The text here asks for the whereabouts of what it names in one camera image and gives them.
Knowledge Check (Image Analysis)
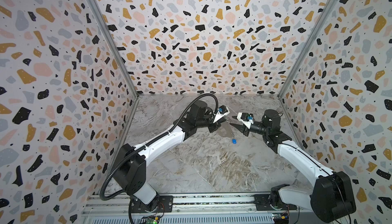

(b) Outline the translucent keyring tag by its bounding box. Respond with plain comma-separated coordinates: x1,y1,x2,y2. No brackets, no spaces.
219,121,235,139

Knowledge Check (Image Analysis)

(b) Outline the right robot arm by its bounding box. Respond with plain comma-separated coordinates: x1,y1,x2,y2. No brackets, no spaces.
233,109,356,223

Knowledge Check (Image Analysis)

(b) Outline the right corner aluminium profile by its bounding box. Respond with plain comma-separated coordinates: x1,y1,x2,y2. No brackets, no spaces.
278,0,339,101

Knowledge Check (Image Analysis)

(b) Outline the right electronics board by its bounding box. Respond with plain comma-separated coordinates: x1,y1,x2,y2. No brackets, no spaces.
272,213,290,224

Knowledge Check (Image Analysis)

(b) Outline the corner aluminium profile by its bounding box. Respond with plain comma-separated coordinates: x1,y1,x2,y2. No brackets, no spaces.
278,0,339,101
86,0,139,99

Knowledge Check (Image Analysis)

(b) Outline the left corner aluminium profile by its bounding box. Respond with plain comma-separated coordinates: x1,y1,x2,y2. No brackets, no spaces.
86,0,139,99

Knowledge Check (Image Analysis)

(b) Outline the left electronics board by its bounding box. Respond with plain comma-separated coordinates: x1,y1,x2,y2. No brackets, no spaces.
144,216,160,224

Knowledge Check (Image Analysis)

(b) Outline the black corrugated cable conduit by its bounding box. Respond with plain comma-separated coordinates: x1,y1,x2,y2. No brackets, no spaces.
98,93,219,202

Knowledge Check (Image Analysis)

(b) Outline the aluminium mounting rail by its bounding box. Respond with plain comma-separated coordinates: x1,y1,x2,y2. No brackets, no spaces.
80,192,321,224

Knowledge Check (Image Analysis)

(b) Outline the electronics board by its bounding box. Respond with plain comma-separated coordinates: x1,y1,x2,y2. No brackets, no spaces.
144,216,160,224
272,213,290,224

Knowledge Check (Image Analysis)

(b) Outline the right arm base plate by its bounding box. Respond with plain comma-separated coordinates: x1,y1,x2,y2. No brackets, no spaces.
254,193,298,211

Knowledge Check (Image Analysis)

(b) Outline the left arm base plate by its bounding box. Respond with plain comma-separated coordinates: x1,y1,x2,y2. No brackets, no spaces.
129,195,174,214

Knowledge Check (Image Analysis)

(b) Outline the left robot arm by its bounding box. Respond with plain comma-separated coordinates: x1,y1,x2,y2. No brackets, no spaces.
110,100,230,211

